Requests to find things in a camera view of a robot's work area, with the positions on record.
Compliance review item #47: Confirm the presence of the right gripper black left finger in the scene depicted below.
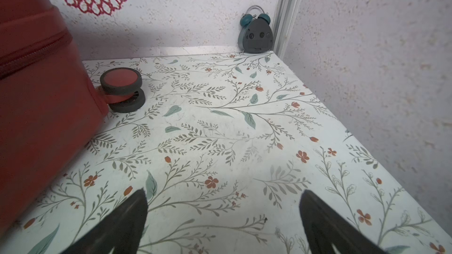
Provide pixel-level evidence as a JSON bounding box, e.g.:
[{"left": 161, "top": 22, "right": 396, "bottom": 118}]
[{"left": 63, "top": 189, "right": 148, "bottom": 254}]

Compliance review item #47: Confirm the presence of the red hard-shell suitcase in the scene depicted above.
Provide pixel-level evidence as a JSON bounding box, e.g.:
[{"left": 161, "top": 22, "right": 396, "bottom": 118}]
[{"left": 0, "top": 0, "right": 146, "bottom": 235}]

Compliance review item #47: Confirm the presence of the teal twin-bell alarm clock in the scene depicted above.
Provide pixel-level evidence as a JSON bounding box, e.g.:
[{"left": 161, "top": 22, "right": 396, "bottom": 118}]
[{"left": 238, "top": 5, "right": 274, "bottom": 54}]

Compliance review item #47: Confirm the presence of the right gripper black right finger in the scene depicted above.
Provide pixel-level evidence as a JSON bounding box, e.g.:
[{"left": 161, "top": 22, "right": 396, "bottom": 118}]
[{"left": 299, "top": 190, "right": 385, "bottom": 254}]

